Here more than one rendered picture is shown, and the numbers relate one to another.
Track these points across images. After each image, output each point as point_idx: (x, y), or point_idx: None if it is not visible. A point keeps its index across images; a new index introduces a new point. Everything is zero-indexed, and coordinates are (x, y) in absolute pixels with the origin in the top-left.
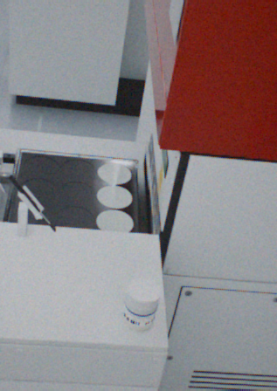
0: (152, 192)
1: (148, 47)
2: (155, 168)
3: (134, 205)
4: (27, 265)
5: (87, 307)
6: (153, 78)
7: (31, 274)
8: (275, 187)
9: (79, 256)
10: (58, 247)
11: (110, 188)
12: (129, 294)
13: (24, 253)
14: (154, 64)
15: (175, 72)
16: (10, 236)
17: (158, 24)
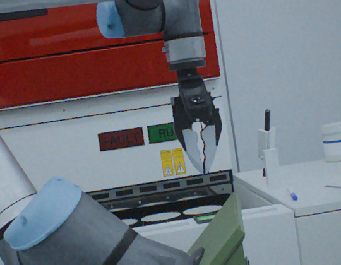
0: (161, 194)
1: (35, 98)
2: (131, 188)
3: (170, 211)
4: (318, 178)
5: None
6: (112, 81)
7: (328, 175)
8: None
9: (287, 175)
10: (283, 179)
11: (146, 219)
12: None
13: (303, 181)
14: (99, 73)
15: (208, 1)
16: (285, 187)
17: (75, 42)
